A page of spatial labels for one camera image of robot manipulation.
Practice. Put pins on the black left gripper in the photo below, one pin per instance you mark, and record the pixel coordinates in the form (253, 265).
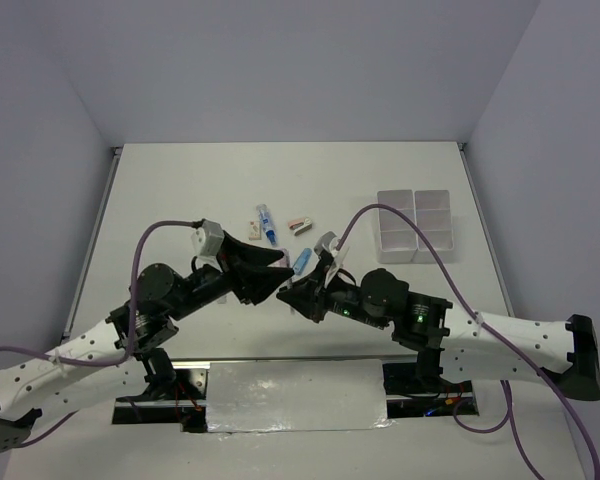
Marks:
(244, 267)

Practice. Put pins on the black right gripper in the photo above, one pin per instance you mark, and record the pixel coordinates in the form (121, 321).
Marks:
(309, 297)

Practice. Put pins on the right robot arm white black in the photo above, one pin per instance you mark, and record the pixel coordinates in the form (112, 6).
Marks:
(453, 345)

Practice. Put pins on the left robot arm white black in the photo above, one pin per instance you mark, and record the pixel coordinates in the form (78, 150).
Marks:
(122, 355)

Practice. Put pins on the blue correction tape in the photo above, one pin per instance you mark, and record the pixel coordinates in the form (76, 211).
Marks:
(302, 261)

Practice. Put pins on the purple highlighter marker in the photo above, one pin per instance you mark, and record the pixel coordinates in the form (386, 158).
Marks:
(285, 261)

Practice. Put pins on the small white orange eraser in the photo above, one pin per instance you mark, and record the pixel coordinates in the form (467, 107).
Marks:
(254, 231)

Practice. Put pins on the blue white glue tube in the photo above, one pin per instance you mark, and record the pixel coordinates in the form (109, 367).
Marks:
(267, 224)

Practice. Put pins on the pink mini stapler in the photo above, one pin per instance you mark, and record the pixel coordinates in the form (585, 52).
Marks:
(300, 225)

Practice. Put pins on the silver foil covered panel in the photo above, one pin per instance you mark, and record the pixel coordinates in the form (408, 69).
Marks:
(290, 396)

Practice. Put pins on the white compartment organizer box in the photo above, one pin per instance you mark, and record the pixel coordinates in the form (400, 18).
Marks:
(397, 242)

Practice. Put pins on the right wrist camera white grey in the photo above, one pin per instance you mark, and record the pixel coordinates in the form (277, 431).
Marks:
(329, 244)

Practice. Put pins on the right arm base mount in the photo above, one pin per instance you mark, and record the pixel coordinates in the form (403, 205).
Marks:
(409, 397)

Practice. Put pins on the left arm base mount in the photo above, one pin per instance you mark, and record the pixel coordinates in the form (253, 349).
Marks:
(183, 405)

